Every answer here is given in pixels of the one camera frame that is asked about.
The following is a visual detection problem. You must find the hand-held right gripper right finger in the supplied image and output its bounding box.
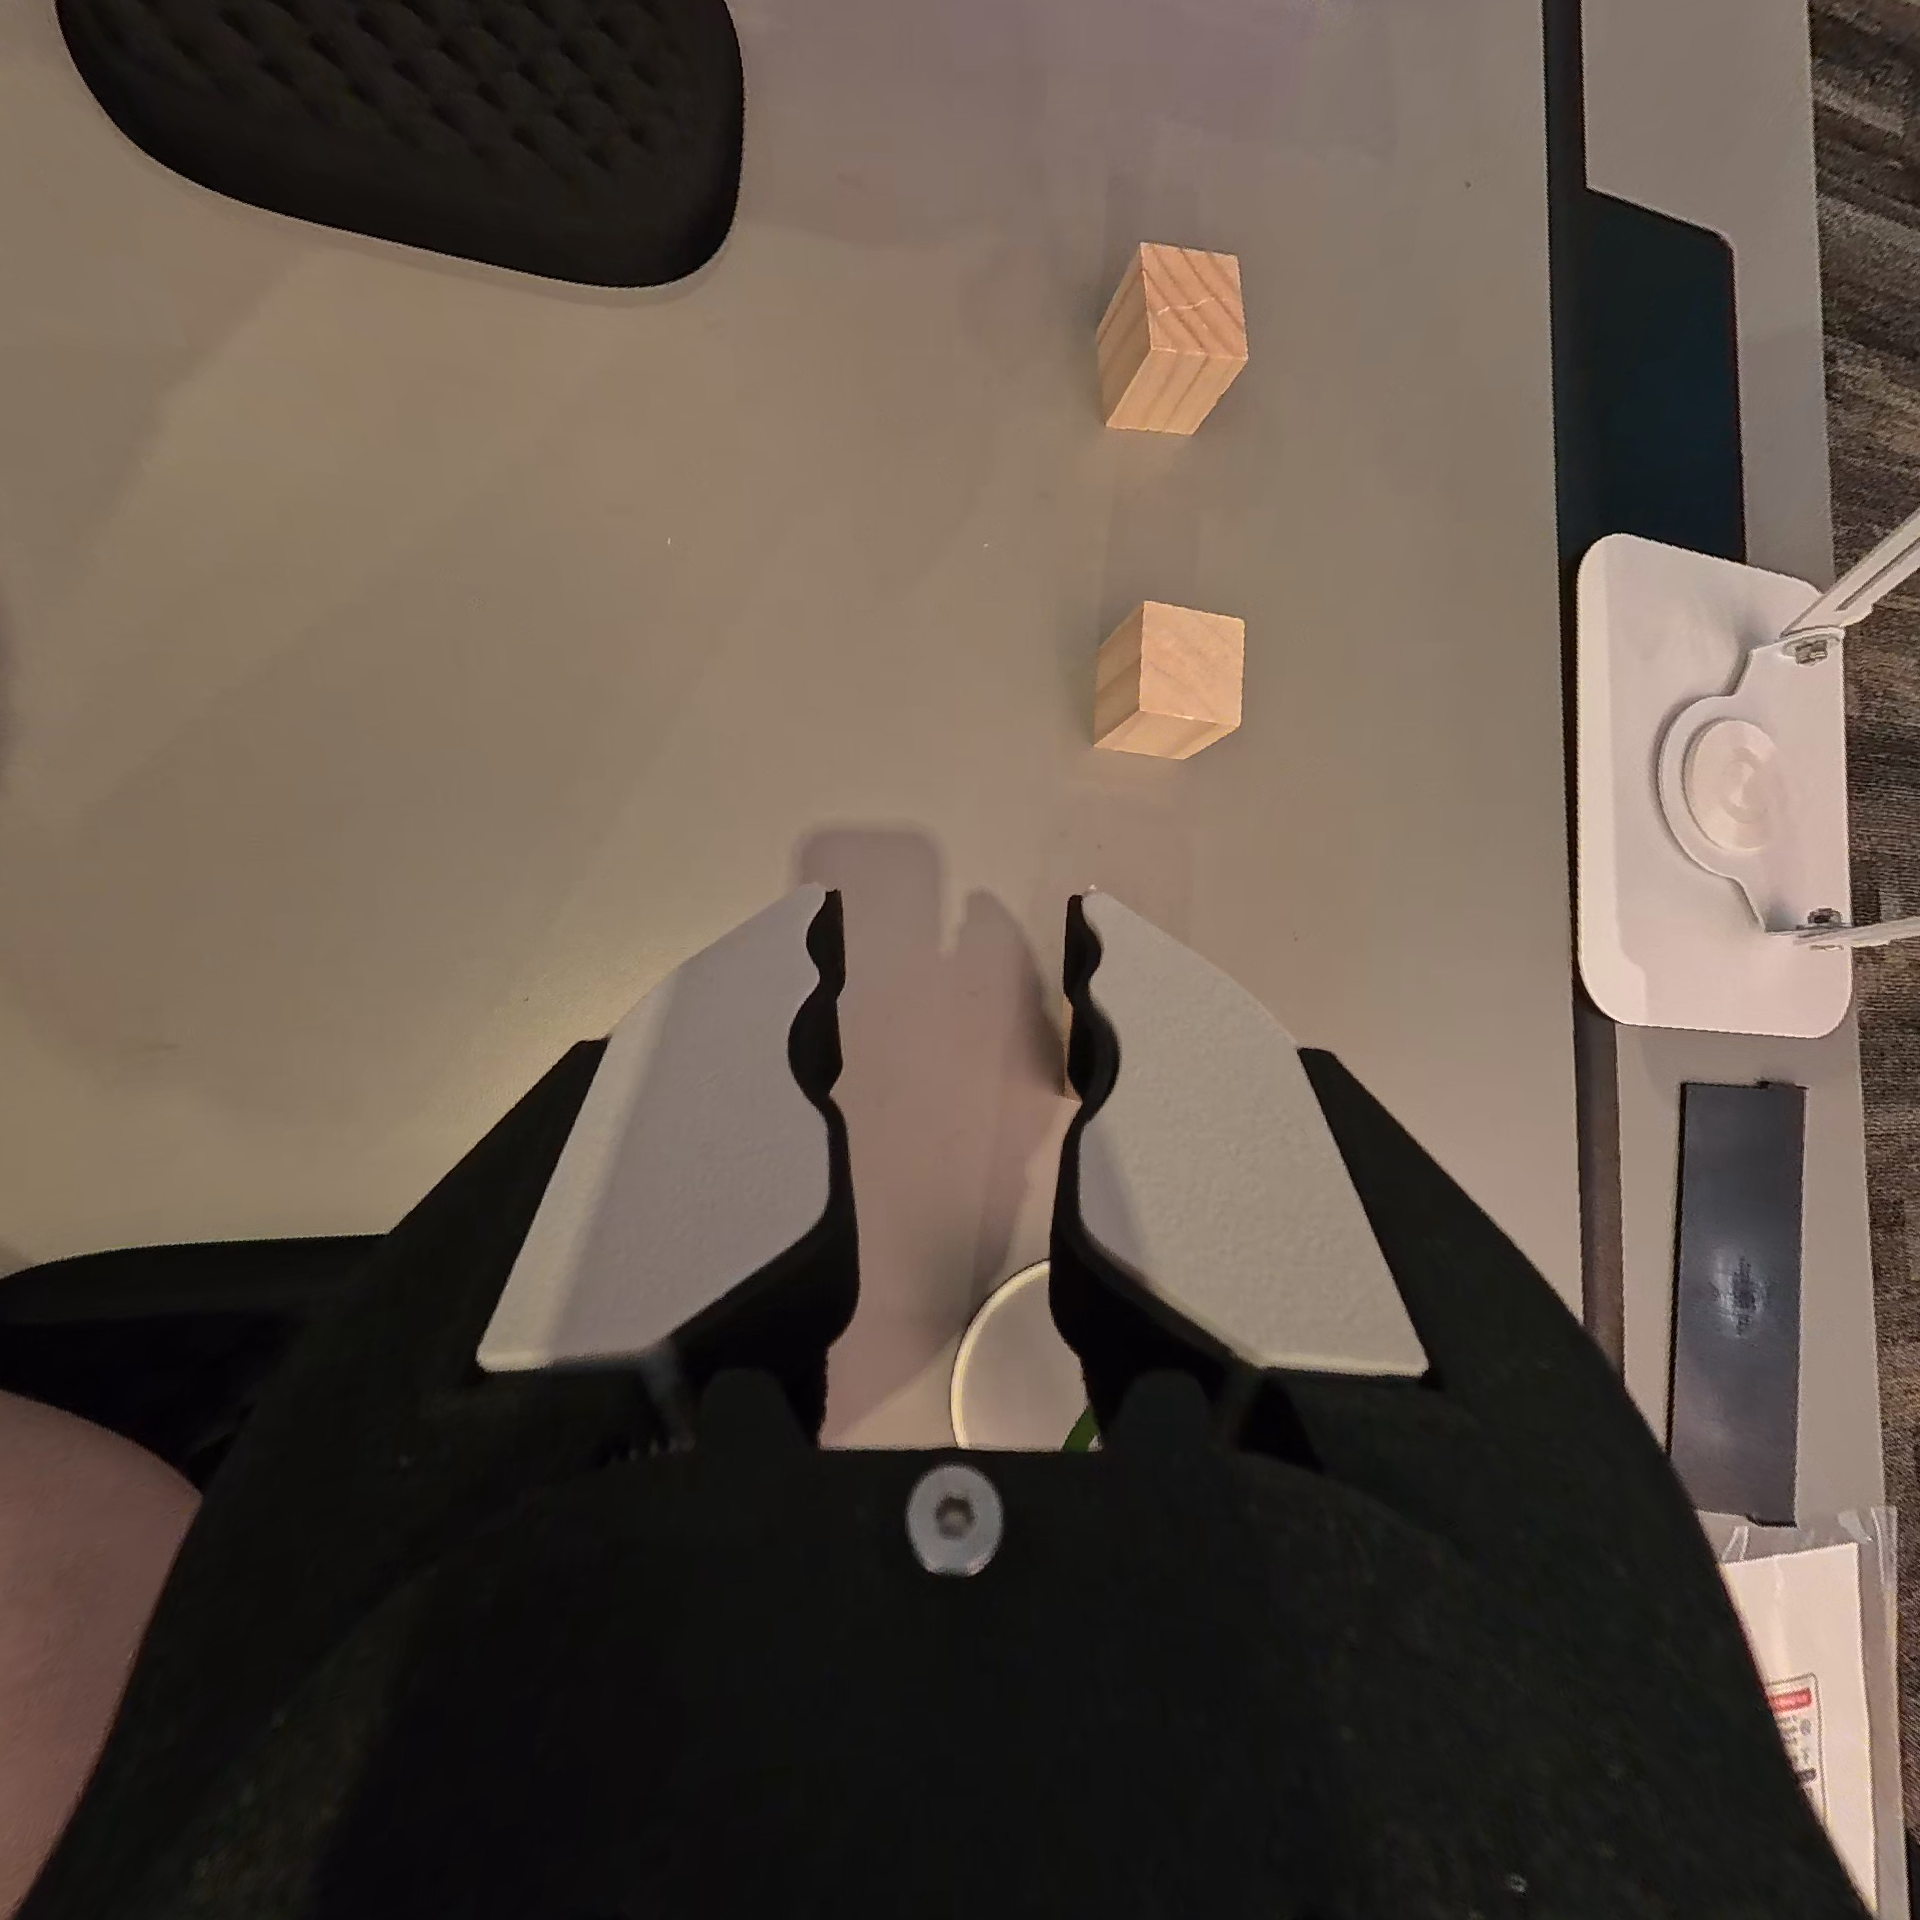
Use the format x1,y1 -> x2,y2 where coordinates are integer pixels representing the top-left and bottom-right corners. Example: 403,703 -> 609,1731
1045,889 -> 1429,1378

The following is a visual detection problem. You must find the white paper cup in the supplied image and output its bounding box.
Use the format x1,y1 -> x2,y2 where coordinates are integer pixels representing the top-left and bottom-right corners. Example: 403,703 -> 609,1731
948,1257 -> 1107,1452

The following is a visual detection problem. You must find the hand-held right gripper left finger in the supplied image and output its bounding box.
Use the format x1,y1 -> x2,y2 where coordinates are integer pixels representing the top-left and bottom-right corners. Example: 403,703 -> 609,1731
476,885 -> 864,1378

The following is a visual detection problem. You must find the white sheet holder frame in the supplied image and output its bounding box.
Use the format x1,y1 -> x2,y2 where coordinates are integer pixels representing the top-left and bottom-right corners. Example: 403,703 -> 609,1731
1775,502 -> 1920,951

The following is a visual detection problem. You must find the black padded wrist rest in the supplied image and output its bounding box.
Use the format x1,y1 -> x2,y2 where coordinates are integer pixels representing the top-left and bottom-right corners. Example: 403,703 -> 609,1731
53,0 -> 748,294

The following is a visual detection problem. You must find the black flat strip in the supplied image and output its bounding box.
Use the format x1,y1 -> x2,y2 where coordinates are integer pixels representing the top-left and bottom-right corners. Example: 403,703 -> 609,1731
1668,1076 -> 1811,1529

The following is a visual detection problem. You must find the clear plastic bag with paper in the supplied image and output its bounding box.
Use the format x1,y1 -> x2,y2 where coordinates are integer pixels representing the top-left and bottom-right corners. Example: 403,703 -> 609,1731
1710,1505 -> 1903,1920

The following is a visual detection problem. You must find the dark desk panel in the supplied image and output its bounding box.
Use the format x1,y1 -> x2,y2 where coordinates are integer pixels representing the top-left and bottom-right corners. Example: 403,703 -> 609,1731
1542,0 -> 1752,580

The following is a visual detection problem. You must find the white stand base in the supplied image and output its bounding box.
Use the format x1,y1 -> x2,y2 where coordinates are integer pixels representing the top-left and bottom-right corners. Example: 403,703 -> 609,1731
1571,532 -> 1855,1040

